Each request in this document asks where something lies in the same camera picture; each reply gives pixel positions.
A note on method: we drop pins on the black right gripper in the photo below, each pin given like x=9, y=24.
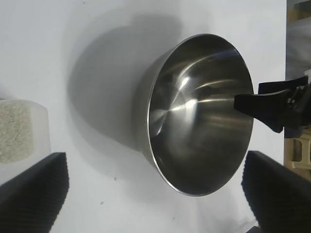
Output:
x=302, y=111

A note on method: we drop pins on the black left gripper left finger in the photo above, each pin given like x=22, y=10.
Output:
x=31, y=199

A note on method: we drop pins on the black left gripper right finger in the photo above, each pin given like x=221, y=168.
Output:
x=279, y=199

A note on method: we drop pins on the clear plastic measuring cup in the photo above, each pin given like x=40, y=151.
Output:
x=40, y=131

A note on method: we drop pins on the white rice grains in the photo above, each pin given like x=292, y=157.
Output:
x=14, y=131

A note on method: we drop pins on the stainless steel mixing bowl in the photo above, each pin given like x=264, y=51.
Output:
x=194, y=116

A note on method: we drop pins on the beige plastic stool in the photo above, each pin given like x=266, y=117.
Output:
x=301, y=153

